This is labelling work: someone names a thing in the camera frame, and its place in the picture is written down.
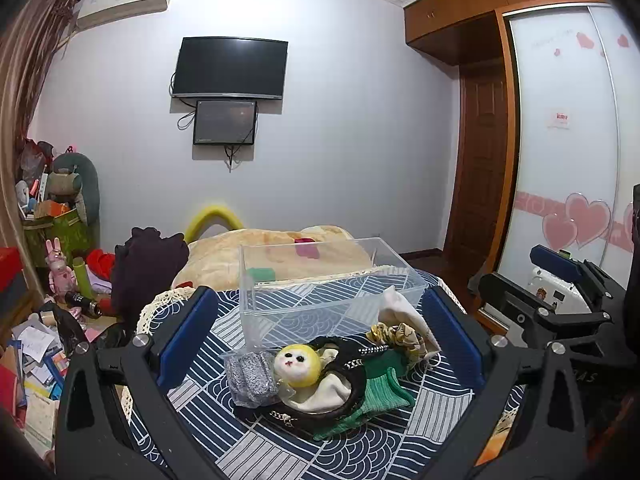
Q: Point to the yellow-headed white plush doll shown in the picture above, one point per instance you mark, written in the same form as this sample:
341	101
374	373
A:
298	366

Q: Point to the dark purple cloth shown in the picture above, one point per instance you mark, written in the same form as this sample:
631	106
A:
145	270

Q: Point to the silver glitter pouch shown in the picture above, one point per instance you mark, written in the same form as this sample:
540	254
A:
252	377

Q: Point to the wooden overhead cabinet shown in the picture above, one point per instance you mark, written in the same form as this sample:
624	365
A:
450	15

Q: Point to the red cloth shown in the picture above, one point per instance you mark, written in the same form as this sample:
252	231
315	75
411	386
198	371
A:
101	264

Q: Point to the small black wall monitor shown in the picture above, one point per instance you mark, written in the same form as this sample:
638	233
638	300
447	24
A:
225	122

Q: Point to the white lace cloth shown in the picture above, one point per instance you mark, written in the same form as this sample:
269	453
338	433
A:
150	306

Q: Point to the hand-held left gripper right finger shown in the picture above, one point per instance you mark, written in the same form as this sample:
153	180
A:
456	336

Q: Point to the black studded headband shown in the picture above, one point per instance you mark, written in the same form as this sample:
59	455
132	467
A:
358	385

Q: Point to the pile of papers and books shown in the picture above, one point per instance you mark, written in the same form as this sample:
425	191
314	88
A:
35	390

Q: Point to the brown wooden door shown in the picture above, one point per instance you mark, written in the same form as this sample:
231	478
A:
482	160

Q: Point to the red label sticker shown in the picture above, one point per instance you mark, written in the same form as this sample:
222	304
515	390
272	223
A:
561	120

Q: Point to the gold patterned scrunchie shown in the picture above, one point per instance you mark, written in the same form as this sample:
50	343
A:
401	338

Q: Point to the green storage box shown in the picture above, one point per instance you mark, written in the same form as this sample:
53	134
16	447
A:
55	237

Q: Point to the yellow curved cushion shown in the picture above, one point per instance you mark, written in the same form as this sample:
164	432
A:
193	222

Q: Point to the black cylindrical bottle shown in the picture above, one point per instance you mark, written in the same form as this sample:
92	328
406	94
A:
82	303

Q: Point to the pink bunny toy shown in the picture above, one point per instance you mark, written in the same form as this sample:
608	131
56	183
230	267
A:
59	267

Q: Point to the green block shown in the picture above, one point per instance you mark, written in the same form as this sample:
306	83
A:
262	274

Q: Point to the white air conditioner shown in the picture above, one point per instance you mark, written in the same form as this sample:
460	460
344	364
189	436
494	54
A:
125	5

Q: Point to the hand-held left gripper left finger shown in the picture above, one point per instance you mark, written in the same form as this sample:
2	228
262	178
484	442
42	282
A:
186	336

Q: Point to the clear plastic storage box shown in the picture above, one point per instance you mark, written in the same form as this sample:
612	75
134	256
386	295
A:
325	305

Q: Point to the light green roll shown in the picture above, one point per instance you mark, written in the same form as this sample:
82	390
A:
83	280

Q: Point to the beige blanket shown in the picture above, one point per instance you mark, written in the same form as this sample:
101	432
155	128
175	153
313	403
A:
225	255

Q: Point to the grey-green plush toy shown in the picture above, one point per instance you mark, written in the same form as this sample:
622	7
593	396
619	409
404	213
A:
75	180

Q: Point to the pink block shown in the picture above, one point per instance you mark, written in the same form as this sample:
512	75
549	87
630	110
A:
306	248

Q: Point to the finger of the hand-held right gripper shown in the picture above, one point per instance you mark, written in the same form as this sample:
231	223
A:
515	302
556	261

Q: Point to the blue wave-pattern tablecloth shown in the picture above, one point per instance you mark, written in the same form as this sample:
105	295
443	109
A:
350	455

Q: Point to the wall-mounted black television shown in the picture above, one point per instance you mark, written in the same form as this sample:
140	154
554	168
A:
230	66

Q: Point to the red box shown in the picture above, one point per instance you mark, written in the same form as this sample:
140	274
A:
10	267

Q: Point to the brown striped curtain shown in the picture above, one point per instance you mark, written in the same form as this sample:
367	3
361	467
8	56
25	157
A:
27	85

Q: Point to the green knit sock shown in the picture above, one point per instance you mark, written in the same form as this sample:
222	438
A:
386	396

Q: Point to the white heart-print sliding wardrobe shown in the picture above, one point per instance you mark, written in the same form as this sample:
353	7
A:
560	175

